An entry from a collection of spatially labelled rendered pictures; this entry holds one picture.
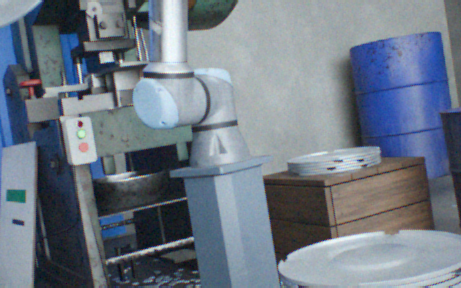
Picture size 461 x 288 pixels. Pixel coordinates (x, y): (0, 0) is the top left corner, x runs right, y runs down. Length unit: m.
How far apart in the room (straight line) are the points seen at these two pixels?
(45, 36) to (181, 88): 1.10
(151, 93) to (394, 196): 0.82
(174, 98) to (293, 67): 2.78
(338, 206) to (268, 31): 2.46
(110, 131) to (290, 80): 2.26
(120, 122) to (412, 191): 0.93
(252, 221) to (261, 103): 2.48
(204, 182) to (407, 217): 0.68
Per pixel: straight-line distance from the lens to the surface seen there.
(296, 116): 4.04
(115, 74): 2.04
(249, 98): 3.84
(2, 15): 1.36
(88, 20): 2.15
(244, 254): 1.43
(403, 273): 0.85
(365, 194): 1.74
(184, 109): 1.35
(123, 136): 1.96
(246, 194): 1.44
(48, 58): 2.35
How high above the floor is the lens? 0.56
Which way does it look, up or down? 3 degrees down
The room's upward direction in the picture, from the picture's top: 9 degrees counter-clockwise
